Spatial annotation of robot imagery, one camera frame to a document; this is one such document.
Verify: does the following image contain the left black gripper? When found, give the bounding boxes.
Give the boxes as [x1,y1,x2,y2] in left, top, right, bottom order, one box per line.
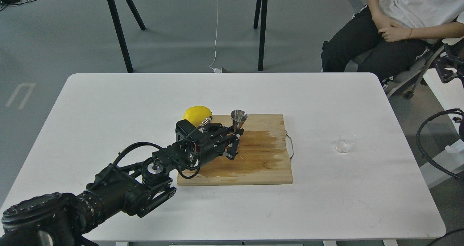
[175,120,244,167]

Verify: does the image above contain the steel double jigger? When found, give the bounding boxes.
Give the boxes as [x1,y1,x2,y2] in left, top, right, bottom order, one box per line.
[231,109,248,135]

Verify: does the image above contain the clear glass measuring cup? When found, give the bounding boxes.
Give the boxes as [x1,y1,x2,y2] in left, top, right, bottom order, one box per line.
[334,130,357,153]

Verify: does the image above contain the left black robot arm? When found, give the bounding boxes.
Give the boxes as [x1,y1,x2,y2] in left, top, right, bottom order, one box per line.
[1,117,244,246]

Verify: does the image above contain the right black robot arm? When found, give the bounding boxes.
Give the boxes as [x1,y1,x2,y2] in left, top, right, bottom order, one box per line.
[415,40,463,188]

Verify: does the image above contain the person's hands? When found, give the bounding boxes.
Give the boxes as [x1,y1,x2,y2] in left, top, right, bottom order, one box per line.
[372,13,413,42]

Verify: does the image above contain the yellow lemon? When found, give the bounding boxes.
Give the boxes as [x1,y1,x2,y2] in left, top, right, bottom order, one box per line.
[182,106,212,127]

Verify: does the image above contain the wooden cutting board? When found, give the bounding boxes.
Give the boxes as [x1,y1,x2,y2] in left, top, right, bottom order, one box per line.
[177,114,293,186]

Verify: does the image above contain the seated person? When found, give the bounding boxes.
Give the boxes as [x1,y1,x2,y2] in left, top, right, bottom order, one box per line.
[321,0,464,89]

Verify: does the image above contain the office chair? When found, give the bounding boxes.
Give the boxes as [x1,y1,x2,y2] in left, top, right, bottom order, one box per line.
[386,37,463,99]

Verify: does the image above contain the white side table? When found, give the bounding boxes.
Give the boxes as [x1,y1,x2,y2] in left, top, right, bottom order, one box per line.
[420,69,464,189]

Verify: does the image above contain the white cable on floor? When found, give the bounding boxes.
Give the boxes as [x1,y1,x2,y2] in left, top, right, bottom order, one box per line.
[208,0,222,73]

